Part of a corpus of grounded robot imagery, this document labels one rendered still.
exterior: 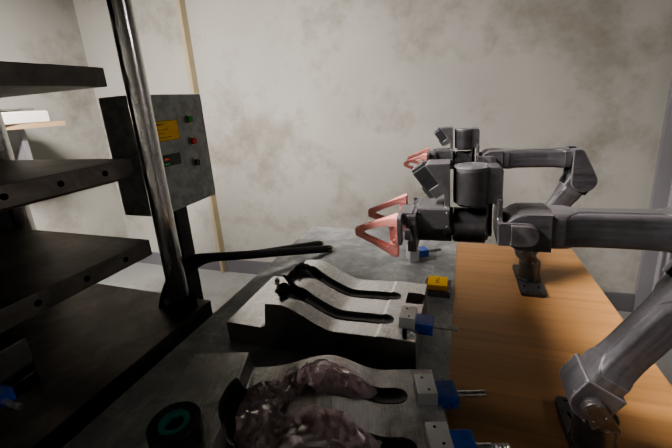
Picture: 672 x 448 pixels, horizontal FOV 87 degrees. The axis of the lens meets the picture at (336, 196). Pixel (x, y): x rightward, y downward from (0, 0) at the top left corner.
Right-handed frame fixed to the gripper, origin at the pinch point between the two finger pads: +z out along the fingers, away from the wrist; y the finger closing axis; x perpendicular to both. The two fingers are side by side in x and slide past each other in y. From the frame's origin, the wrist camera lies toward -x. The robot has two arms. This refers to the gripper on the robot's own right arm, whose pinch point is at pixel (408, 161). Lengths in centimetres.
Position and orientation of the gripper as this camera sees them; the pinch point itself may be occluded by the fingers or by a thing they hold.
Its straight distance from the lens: 121.5
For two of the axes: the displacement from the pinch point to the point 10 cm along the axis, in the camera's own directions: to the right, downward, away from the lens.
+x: 0.8, 9.6, 2.6
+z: -9.5, -0.1, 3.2
